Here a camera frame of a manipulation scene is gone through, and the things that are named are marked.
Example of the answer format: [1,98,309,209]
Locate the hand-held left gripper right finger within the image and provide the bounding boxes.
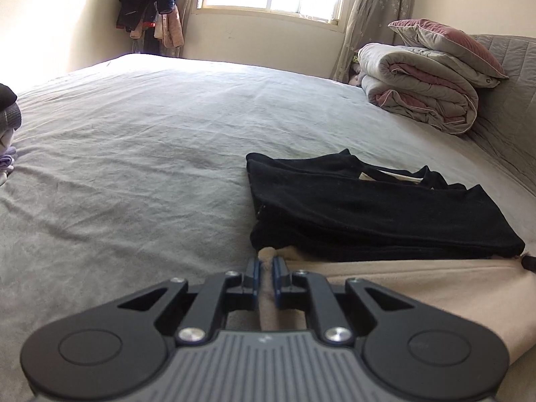
[271,256,414,346]

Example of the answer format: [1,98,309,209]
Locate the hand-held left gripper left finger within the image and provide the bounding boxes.
[116,257,263,346]

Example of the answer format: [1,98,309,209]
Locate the black and beige sweatshirt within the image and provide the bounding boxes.
[226,148,536,369]

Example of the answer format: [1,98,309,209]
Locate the hanging dark clothes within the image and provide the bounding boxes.
[116,0,185,57]

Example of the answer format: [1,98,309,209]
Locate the stack of folded clothes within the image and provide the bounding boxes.
[0,83,22,187]

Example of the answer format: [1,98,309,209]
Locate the grey quilted headboard cover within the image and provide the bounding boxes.
[465,33,536,197]

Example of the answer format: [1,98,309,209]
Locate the folded grey pink quilt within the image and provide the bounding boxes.
[357,43,479,135]

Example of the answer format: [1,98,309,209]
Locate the grey pink pillow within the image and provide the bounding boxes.
[387,18,509,89]

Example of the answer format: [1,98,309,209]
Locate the patterned grey curtain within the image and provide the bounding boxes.
[331,0,415,82]
[178,0,202,59]

